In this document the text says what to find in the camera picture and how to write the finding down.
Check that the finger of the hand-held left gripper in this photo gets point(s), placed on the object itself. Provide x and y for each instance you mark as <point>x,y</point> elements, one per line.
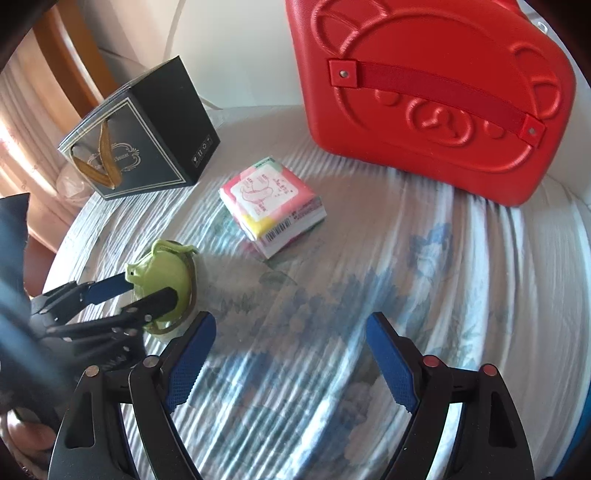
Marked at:
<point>157,302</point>
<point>108,288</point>

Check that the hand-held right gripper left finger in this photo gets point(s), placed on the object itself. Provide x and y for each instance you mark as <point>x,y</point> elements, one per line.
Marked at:
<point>189,364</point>

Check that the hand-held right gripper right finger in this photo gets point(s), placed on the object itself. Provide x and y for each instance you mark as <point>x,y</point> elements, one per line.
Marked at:
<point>392,364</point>

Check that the pale green plastic toy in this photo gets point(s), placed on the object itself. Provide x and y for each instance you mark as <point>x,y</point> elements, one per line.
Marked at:
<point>166,272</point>

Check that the person's left hand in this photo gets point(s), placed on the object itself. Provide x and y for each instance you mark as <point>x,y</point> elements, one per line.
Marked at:
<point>32,436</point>

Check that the pale striped floral sheet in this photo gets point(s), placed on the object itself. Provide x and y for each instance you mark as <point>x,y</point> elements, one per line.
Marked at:
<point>369,277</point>

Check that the clear plastic bag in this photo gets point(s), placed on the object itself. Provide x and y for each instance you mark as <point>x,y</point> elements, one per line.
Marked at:
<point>71,180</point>

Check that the pink tissue pack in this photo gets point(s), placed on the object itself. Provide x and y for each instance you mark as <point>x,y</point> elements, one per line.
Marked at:
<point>268,198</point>

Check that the pink sheer curtain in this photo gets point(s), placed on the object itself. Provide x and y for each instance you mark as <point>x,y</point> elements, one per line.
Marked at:
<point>23,138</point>

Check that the black gift box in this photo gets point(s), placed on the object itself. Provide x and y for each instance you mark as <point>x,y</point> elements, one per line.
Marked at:
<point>161,115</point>

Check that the red toy suitcase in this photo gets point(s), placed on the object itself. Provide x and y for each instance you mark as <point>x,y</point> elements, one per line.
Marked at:
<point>438,69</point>

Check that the wooden wall frame post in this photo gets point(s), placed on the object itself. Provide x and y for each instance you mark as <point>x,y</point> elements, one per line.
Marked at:
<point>78,60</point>

